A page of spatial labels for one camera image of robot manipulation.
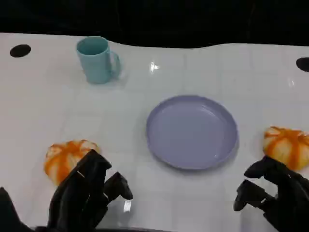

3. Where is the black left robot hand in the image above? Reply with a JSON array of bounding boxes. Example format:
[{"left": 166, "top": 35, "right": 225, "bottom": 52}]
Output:
[{"left": 47, "top": 149, "right": 134, "bottom": 232}]

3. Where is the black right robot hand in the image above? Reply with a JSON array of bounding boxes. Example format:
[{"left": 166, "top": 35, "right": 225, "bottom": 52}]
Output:
[{"left": 233, "top": 156, "right": 309, "bottom": 232}]

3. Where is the orange and white bread roll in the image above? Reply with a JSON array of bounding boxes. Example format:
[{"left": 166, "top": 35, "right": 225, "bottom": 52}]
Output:
[
  {"left": 43, "top": 139, "right": 100, "bottom": 186},
  {"left": 262, "top": 125, "right": 309, "bottom": 171}
]

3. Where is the lilac plate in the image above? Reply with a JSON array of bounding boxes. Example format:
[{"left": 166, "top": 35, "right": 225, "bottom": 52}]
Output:
[{"left": 145, "top": 94, "right": 239, "bottom": 171}]

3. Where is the pale green mug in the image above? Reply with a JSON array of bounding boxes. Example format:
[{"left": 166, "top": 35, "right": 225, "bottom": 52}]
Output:
[{"left": 76, "top": 35, "right": 122, "bottom": 85}]

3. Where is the black round table grommet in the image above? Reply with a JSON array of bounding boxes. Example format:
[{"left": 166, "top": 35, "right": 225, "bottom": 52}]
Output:
[
  {"left": 295, "top": 57, "right": 309, "bottom": 73},
  {"left": 9, "top": 44, "right": 32, "bottom": 58}
]

